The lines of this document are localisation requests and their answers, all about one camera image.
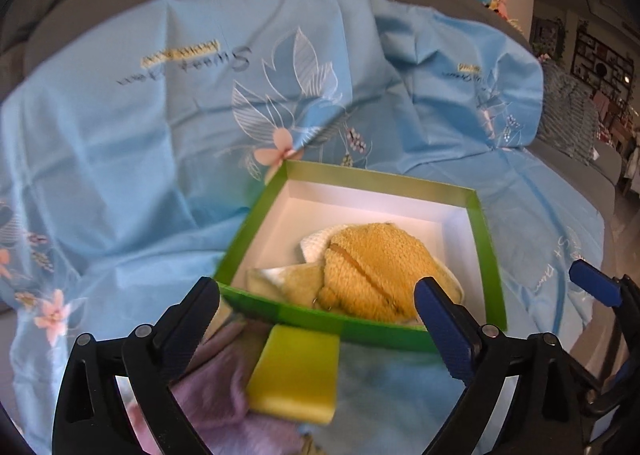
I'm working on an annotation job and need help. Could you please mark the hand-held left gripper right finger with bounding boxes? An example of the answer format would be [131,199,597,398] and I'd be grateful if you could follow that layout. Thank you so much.
[414,276,584,455]

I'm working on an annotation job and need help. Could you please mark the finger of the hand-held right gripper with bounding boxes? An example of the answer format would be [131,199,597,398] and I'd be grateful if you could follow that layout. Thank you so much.
[570,259,640,331]
[580,360,640,418]

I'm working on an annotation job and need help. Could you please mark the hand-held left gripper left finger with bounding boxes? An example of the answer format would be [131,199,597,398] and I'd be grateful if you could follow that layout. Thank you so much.
[52,276,221,455]

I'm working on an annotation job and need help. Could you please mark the yellow knitted scrubber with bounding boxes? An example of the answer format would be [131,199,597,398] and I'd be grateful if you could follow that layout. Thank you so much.
[315,222,464,324]

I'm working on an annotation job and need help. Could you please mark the green cardboard box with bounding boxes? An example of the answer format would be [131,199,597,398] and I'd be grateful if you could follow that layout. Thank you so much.
[214,160,509,355]

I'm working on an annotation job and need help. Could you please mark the purple towel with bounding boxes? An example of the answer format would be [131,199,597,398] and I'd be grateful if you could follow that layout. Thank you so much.
[117,319,307,455]

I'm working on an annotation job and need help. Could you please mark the yellow sponge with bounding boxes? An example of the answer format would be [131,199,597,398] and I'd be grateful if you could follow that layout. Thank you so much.
[246,324,342,426]

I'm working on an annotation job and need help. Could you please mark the beige cloth pad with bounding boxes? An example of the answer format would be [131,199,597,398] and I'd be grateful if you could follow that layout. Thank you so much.
[247,262,331,309]

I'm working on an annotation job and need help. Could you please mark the pink cloth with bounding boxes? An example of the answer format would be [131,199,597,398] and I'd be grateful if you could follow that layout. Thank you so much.
[124,400,161,455]

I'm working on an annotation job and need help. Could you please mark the white mesh cloth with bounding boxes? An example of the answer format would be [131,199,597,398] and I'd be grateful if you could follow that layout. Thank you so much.
[299,226,351,264]

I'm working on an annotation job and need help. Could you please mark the grey striped cushion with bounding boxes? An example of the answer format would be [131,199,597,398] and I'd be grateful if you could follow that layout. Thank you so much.
[537,60,602,167]

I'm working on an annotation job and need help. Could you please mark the light blue floral sheet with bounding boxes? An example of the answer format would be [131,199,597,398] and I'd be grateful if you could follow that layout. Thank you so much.
[0,0,607,455]

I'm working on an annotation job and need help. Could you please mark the dark wall shelf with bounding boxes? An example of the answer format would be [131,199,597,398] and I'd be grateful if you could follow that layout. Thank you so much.
[572,20,636,102]

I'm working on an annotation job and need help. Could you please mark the dark picture frame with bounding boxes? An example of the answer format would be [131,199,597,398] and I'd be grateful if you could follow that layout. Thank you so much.
[530,18,567,59]

